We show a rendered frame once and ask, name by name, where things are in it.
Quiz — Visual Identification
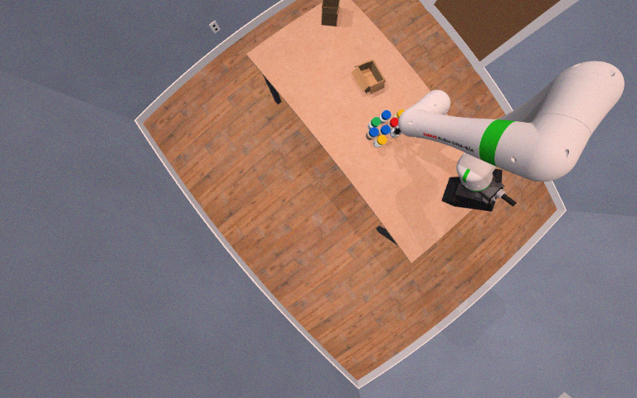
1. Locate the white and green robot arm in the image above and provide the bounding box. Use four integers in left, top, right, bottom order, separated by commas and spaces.
398, 61, 625, 206

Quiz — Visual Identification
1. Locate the green-capped bottle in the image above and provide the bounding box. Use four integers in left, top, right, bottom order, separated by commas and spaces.
367, 117, 381, 130

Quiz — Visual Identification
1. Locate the red bottle cap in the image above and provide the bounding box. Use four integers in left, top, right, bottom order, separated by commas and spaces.
386, 118, 398, 129

